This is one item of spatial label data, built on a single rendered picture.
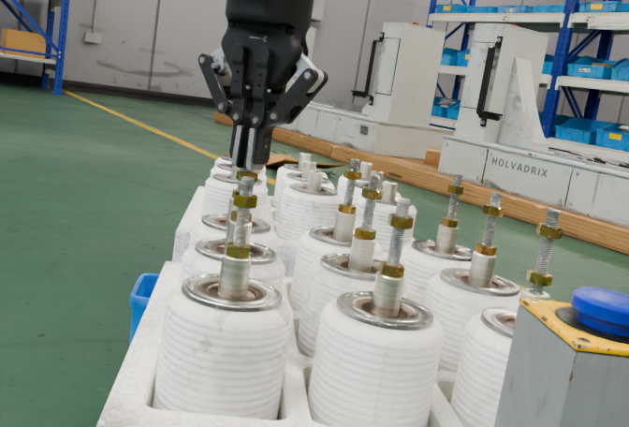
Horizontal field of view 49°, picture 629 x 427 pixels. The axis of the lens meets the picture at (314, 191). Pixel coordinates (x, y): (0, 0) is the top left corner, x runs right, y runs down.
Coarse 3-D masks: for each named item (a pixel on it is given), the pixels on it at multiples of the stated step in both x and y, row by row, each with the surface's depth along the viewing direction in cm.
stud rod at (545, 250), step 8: (552, 216) 53; (552, 224) 53; (544, 240) 53; (552, 240) 53; (544, 248) 53; (544, 256) 53; (536, 264) 54; (544, 264) 53; (536, 272) 54; (544, 272) 53; (536, 288) 54
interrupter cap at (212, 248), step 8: (200, 240) 64; (208, 240) 65; (216, 240) 66; (224, 240) 66; (200, 248) 61; (208, 248) 62; (216, 248) 63; (224, 248) 64; (256, 248) 65; (264, 248) 66; (208, 256) 60; (216, 256) 60; (256, 256) 63; (264, 256) 63; (272, 256) 63; (256, 264) 60; (264, 264) 61
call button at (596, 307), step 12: (588, 288) 37; (600, 288) 37; (576, 300) 36; (588, 300) 35; (600, 300) 35; (612, 300) 35; (624, 300) 36; (588, 312) 35; (600, 312) 34; (612, 312) 34; (624, 312) 34; (588, 324) 35; (600, 324) 35; (612, 324) 35; (624, 324) 34
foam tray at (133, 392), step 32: (160, 288) 72; (288, 288) 82; (160, 320) 63; (128, 352) 56; (288, 352) 60; (128, 384) 50; (288, 384) 54; (448, 384) 60; (128, 416) 46; (160, 416) 46; (192, 416) 47; (224, 416) 48; (288, 416) 49; (448, 416) 53
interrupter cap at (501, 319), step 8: (488, 312) 56; (496, 312) 57; (504, 312) 57; (512, 312) 57; (488, 320) 54; (496, 320) 54; (504, 320) 55; (512, 320) 56; (496, 328) 52; (504, 328) 53; (512, 328) 53; (512, 336) 51
